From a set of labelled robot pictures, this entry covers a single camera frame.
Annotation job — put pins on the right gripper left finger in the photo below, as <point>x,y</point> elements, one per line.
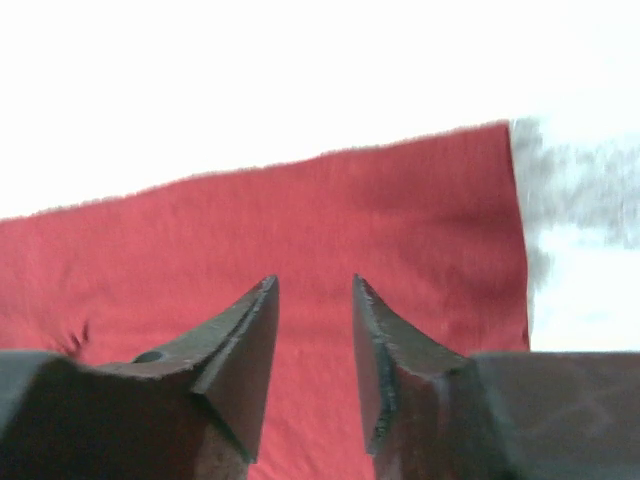
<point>192,408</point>

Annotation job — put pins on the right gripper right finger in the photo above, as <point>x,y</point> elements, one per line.
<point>430,413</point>

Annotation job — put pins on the dark red t-shirt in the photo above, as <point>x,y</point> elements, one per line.
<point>433,225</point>

